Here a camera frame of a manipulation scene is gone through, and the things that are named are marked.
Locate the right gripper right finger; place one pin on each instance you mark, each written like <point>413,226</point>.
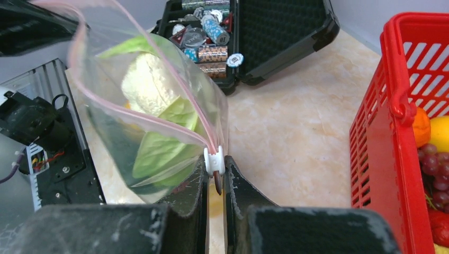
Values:
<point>255,224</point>

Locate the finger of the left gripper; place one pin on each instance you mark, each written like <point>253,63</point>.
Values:
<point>26,27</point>

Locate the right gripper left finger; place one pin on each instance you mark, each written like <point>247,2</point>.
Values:
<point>177,223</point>

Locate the toy cauliflower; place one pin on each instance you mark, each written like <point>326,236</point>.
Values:
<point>151,89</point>

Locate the clear zip top bag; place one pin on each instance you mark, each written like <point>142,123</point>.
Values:
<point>105,24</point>

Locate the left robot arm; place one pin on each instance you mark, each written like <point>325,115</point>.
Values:
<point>30,121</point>

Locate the red plastic basket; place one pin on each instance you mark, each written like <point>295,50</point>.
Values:
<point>385,172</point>

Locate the red triangle card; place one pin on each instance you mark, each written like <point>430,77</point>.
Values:
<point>178,33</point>

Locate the black poker chip case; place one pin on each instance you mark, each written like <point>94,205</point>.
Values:
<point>271,35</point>

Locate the red toy tomato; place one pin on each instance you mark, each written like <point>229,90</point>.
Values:
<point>439,227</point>

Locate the purple toy grapes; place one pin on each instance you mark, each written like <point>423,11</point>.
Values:
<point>434,170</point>

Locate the yellow toy pepper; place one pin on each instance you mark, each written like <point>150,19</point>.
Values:
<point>439,133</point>

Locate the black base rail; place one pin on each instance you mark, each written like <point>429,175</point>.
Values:
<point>67,176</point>

